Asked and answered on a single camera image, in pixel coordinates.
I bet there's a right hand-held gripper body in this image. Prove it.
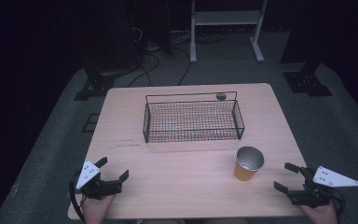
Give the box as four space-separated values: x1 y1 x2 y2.
286 165 358 209

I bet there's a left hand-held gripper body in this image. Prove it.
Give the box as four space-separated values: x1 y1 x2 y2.
75 160 123 201

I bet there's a person's right hand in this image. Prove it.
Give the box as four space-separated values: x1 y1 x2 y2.
297 201 339 224

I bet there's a person's left hand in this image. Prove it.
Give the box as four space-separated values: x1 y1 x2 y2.
80 193 117 224

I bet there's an orange paper cup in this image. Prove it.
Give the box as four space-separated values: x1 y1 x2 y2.
233 146 266 182

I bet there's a black stand foot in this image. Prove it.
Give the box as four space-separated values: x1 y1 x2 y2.
73 68 117 102

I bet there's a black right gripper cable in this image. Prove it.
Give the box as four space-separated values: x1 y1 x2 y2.
328 186 346 218

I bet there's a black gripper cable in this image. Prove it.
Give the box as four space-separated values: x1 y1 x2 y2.
69 170 87 224
328 186 346 218

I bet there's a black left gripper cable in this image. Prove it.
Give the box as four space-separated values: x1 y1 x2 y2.
69 170 87 224

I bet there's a black wire basket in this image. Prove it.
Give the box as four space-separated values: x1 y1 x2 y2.
142 91 246 144

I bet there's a black stand base plate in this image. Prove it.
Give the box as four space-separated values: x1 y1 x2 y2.
282 62 334 98

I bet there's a black floor cable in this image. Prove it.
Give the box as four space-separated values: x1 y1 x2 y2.
126 51 161 89
170 46 192 87

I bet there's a white metal stand frame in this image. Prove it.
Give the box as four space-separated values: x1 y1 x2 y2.
189 0 269 64

